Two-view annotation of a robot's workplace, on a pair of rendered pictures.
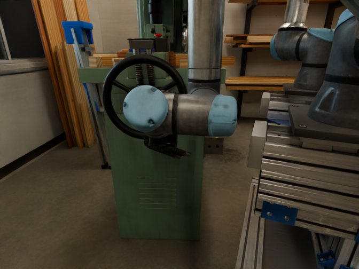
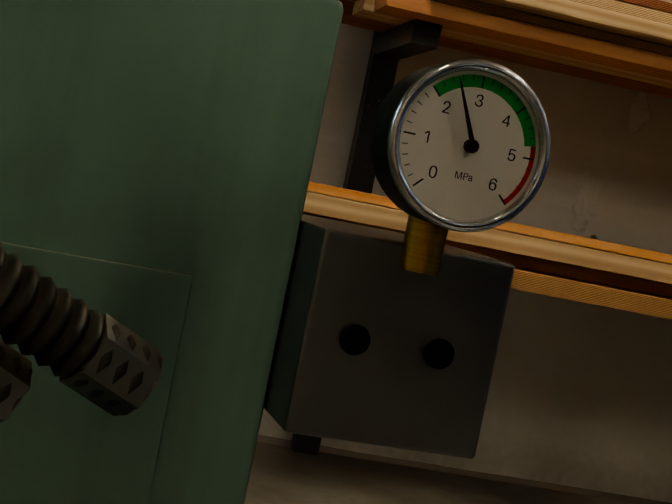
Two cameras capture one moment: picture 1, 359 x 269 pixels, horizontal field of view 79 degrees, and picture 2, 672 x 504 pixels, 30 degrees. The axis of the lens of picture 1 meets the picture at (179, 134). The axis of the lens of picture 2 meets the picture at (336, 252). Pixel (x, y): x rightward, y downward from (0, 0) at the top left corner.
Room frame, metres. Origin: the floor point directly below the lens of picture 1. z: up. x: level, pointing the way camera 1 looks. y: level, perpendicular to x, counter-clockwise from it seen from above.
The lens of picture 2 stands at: (0.41, 0.03, 0.64)
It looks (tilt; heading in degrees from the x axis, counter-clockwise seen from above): 3 degrees down; 342
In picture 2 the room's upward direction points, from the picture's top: 11 degrees clockwise
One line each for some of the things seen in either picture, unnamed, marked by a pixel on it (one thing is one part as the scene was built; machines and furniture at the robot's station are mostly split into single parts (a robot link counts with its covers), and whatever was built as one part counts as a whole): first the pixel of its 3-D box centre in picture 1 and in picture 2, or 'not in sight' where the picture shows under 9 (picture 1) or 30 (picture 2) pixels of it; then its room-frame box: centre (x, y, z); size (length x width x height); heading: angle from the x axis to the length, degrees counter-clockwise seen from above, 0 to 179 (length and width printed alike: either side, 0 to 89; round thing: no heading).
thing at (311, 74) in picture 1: (315, 75); not in sight; (0.94, -0.57, 0.87); 0.15 x 0.15 x 0.10
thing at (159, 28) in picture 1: (157, 36); not in sight; (1.09, 0.10, 1.03); 0.14 x 0.07 x 0.09; 178
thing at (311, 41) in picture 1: (320, 45); not in sight; (0.94, -0.57, 0.98); 0.13 x 0.12 x 0.14; 34
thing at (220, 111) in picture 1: (204, 113); not in sight; (0.40, -0.05, 0.86); 0.11 x 0.11 x 0.08; 84
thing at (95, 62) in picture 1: (95, 62); not in sight; (0.95, 0.35, 0.92); 0.04 x 0.04 x 0.04; 67
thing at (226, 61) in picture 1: (162, 61); not in sight; (1.07, 0.08, 0.92); 0.67 x 0.02 x 0.04; 88
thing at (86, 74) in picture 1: (153, 74); not in sight; (0.96, 0.11, 0.87); 0.61 x 0.30 x 0.06; 88
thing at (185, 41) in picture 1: (185, 39); not in sight; (1.19, -0.03, 1.02); 0.12 x 0.03 x 0.12; 178
